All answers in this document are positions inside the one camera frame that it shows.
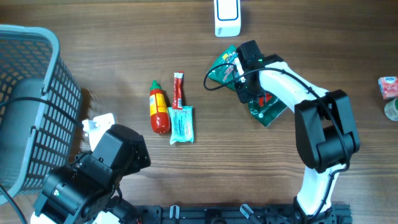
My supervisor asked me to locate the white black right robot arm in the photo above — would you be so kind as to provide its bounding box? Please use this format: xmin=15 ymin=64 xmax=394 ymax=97
xmin=234 ymin=40 xmax=360 ymax=223

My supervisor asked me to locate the green lid jar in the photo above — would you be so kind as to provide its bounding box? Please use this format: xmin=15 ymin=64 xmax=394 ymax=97
xmin=384 ymin=98 xmax=398 ymax=121

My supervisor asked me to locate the teal wet wipes pack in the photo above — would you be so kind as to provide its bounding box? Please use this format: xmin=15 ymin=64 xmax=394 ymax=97
xmin=168 ymin=106 xmax=194 ymax=145

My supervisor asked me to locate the red small carton box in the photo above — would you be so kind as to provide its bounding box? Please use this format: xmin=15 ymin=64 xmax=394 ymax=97
xmin=378 ymin=77 xmax=398 ymax=100

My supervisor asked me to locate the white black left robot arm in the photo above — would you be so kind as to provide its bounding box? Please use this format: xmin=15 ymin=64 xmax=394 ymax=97
xmin=30 ymin=124 xmax=151 ymax=223

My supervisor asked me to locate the white barcode scanner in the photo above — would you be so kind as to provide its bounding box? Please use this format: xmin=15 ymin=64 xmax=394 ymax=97
xmin=213 ymin=0 xmax=241 ymax=37

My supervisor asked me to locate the green 3M gloves package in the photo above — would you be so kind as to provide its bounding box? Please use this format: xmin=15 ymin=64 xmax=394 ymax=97
xmin=208 ymin=45 xmax=287 ymax=127

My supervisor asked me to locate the red sauce bottle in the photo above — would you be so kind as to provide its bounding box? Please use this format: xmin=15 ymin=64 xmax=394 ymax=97
xmin=149 ymin=80 xmax=171 ymax=134

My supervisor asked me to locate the grey plastic basket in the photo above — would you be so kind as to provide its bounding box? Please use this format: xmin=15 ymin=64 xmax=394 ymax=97
xmin=1 ymin=24 xmax=83 ymax=197

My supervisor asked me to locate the red stick sachet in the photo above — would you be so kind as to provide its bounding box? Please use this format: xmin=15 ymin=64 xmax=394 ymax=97
xmin=172 ymin=72 xmax=184 ymax=110

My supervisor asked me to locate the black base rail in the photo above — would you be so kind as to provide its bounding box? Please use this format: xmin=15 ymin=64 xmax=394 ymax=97
xmin=124 ymin=203 xmax=353 ymax=224

